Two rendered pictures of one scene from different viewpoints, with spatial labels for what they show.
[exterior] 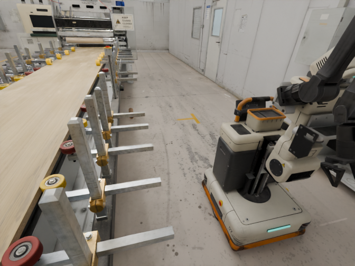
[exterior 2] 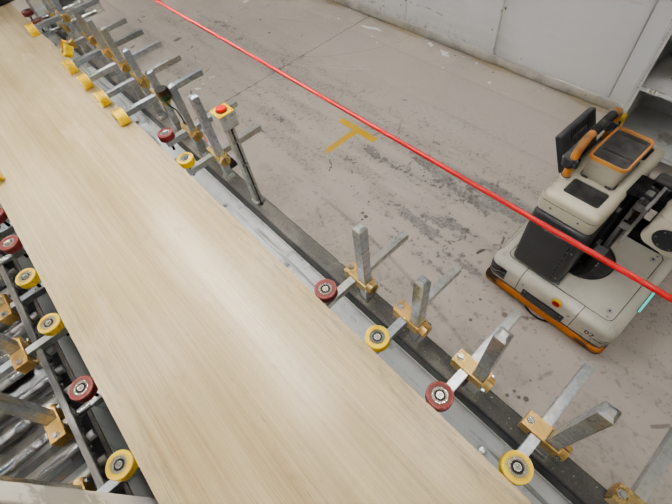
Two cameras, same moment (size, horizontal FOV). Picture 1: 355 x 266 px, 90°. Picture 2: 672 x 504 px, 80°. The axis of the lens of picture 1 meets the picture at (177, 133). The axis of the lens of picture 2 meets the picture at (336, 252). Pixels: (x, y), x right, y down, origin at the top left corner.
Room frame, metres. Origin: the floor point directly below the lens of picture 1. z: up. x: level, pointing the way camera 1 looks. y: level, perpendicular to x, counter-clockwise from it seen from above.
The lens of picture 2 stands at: (0.51, 0.82, 2.11)
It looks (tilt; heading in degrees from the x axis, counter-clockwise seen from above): 55 degrees down; 343
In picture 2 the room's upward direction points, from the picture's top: 11 degrees counter-clockwise
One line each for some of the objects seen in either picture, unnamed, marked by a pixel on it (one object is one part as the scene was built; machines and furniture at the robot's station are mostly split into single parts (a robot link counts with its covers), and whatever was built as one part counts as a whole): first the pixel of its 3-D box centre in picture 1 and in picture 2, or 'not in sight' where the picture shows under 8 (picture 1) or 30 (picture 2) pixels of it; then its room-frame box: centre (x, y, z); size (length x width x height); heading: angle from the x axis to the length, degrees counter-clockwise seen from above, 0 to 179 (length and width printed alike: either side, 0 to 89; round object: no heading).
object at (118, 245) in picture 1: (105, 248); (640, 491); (0.28, 0.21, 0.82); 0.43 x 0.03 x 0.04; 106
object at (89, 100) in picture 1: (99, 142); (485, 366); (0.71, 0.38, 0.92); 0.04 x 0.04 x 0.48; 16
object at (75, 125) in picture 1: (91, 176); (569, 433); (0.47, 0.31, 0.94); 0.04 x 0.04 x 0.48; 16
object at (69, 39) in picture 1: (94, 40); not in sight; (4.76, 2.08, 1.05); 1.43 x 0.12 x 0.12; 106
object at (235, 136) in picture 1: (255, 152); (592, 207); (1.13, -0.62, 0.59); 0.55 x 0.34 x 0.83; 105
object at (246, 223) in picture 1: (249, 198); (575, 268); (1.04, -0.65, 0.16); 0.67 x 0.64 x 0.25; 15
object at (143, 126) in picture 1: (114, 129); (417, 307); (1.01, 0.41, 0.83); 0.43 x 0.03 x 0.04; 106
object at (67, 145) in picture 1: (71, 152); (438, 399); (0.71, 0.54, 0.85); 0.08 x 0.08 x 0.11
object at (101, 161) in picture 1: (103, 154); (473, 371); (0.74, 0.39, 0.83); 0.14 x 0.06 x 0.05; 16
